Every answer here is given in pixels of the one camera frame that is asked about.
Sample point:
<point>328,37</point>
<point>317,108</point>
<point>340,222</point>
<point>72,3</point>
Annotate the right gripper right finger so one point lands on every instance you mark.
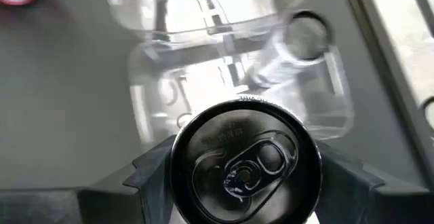
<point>342,190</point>

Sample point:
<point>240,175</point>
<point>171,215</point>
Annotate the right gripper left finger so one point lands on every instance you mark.
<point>154,183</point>

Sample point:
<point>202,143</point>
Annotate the clear plastic cup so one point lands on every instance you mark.
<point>159,98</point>

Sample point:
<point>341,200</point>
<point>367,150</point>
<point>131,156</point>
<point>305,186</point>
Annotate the white blue Celsius can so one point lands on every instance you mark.
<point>244,169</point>
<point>306,35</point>

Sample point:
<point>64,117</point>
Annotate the clear plastic bin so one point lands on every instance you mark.
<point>129,6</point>

